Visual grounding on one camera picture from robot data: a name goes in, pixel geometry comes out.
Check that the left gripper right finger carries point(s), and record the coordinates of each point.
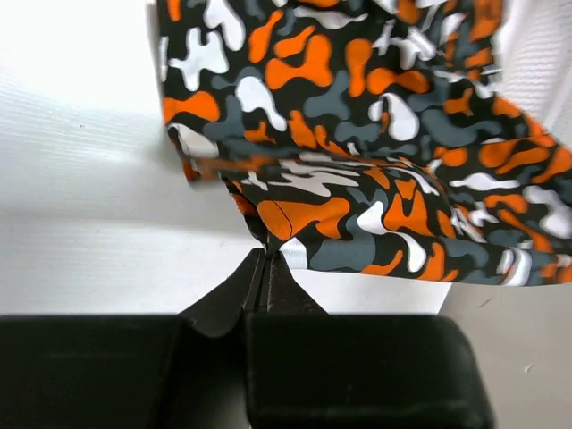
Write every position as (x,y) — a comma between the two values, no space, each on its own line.
(306,368)

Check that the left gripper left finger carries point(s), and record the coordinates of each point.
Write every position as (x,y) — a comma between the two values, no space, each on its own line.
(131,371)

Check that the orange camouflage shorts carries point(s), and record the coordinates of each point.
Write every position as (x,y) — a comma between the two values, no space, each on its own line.
(367,137)

